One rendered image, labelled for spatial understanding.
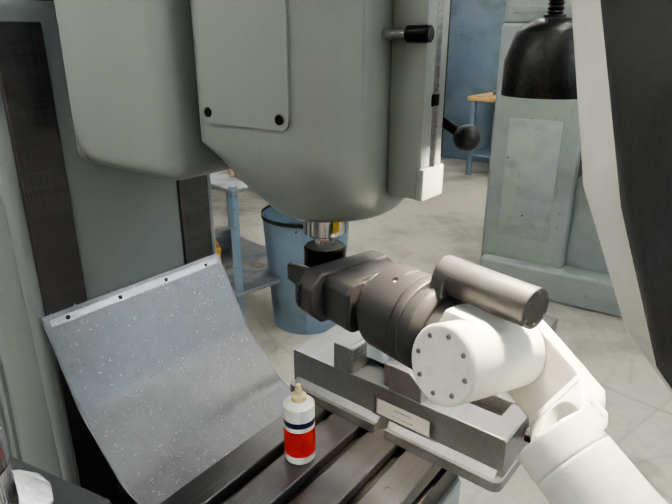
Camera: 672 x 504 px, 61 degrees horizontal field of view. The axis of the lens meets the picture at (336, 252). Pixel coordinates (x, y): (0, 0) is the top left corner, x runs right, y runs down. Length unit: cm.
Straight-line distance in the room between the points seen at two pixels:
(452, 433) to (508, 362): 32
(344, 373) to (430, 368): 39
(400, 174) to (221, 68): 19
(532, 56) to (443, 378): 26
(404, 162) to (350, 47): 11
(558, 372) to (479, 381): 9
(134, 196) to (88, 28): 31
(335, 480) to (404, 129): 45
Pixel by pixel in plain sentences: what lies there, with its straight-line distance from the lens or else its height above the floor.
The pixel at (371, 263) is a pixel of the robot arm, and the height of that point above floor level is 126.
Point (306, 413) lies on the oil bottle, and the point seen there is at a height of 104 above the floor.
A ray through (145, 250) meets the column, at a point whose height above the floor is 117.
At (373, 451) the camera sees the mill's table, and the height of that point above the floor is 97.
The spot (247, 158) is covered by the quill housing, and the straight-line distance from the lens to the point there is 56.
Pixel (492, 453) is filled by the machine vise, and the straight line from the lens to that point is 76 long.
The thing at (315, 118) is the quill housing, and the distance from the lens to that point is 50.
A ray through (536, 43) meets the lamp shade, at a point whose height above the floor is 148.
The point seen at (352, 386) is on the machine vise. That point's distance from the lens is 84.
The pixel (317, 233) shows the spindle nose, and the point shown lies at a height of 129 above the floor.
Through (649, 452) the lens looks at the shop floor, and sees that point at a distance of 261.
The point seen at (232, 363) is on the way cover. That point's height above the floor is 97.
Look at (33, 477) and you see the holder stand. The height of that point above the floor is 117.
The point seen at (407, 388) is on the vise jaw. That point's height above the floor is 105.
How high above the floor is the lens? 148
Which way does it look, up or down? 20 degrees down
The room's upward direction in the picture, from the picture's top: straight up
